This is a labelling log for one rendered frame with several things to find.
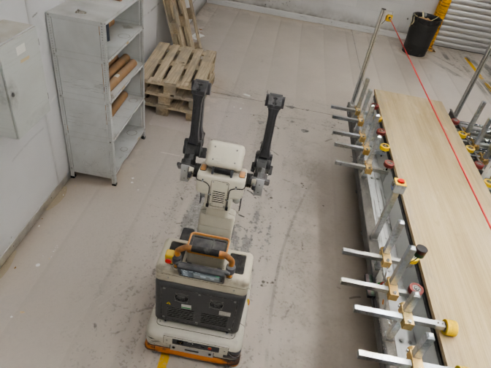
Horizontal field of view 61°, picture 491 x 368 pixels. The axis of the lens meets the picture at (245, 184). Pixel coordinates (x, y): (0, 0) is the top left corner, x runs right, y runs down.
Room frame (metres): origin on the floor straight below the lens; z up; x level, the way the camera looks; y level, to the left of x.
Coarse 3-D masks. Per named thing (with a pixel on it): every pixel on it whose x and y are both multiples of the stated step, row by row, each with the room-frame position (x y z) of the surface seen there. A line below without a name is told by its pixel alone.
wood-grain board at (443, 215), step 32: (384, 96) 4.06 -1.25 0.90; (384, 128) 3.39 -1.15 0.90; (416, 128) 3.49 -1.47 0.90; (448, 128) 3.61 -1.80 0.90; (416, 160) 2.93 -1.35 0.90; (448, 160) 3.02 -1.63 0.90; (416, 192) 2.49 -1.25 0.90; (448, 192) 2.56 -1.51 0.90; (480, 192) 2.63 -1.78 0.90; (416, 224) 2.12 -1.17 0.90; (448, 224) 2.18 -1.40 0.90; (480, 224) 2.24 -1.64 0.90; (448, 256) 1.87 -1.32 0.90; (480, 256) 1.92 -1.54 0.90; (448, 288) 1.61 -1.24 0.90; (480, 288) 1.65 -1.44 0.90; (480, 320) 1.43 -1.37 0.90; (448, 352) 1.20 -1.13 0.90; (480, 352) 1.23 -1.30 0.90
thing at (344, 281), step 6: (342, 282) 1.56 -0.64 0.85; (348, 282) 1.56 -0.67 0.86; (354, 282) 1.57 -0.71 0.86; (360, 282) 1.58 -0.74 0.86; (366, 282) 1.58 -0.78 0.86; (366, 288) 1.56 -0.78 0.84; (372, 288) 1.56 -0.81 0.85; (378, 288) 1.55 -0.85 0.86; (384, 288) 1.56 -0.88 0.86; (402, 294) 1.55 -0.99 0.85; (408, 294) 1.55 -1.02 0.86
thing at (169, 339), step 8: (168, 336) 1.38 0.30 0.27; (176, 336) 1.39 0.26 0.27; (176, 344) 1.38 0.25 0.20; (184, 344) 1.38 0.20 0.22; (192, 344) 1.38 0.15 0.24; (200, 344) 1.38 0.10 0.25; (208, 344) 1.38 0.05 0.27; (216, 344) 1.39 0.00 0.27; (216, 352) 1.37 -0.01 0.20; (224, 352) 1.37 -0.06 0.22
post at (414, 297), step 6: (414, 294) 1.35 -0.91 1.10; (408, 300) 1.36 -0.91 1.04; (414, 300) 1.34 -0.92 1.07; (408, 306) 1.34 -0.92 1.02; (414, 306) 1.34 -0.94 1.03; (408, 312) 1.34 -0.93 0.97; (396, 324) 1.34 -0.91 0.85; (390, 330) 1.35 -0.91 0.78; (396, 330) 1.34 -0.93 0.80; (390, 336) 1.34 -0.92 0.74
